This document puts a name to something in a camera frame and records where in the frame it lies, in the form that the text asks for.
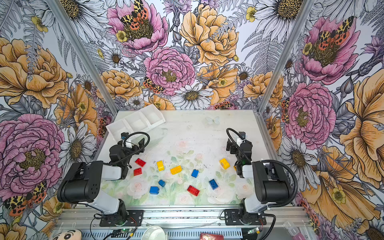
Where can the white three-compartment tray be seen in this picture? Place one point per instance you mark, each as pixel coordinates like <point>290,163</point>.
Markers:
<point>142,120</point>

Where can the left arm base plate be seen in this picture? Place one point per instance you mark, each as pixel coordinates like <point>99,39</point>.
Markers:
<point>133,218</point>

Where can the green circuit board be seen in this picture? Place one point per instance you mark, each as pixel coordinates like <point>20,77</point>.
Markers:
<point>254,231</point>
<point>123,232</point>

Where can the red packet at bottom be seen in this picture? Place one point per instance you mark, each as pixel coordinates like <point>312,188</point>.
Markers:
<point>205,236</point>

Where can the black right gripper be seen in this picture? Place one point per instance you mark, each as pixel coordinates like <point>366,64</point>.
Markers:
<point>237,144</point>

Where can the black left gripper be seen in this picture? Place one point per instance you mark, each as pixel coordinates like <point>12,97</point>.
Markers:
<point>132,144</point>

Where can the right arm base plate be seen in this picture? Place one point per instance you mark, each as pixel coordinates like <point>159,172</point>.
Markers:
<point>233,218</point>

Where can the blue lego small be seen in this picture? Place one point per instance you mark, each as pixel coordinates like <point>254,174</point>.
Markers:
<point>162,183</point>
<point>195,173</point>

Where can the green circuit board left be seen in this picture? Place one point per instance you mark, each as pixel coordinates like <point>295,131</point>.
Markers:
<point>123,232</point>

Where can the red lego small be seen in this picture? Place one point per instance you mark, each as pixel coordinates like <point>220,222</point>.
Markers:
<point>138,171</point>

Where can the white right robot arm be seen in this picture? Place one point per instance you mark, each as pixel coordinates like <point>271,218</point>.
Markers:
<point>275,183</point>

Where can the clear plastic bottle pink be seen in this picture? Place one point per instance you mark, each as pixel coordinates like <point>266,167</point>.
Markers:
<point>294,231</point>

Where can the green circuit board right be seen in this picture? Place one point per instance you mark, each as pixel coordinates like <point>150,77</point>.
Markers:
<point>254,231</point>

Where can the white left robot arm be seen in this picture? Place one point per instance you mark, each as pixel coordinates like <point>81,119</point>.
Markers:
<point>82,183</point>

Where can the yellow lego small centre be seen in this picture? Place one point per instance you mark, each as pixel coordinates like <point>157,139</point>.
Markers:
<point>160,166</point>

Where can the blue lego lower left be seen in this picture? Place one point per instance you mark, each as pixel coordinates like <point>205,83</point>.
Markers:
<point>154,190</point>

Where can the yellow lego long centre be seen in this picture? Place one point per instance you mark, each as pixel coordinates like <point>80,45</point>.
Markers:
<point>176,170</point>

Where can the white round cup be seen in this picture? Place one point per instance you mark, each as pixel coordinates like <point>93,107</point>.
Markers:
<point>154,233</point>

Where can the red lego long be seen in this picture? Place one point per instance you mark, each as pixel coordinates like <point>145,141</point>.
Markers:
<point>192,190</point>

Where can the blue lego long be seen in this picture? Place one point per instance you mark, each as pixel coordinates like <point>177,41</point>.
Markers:
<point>213,184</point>

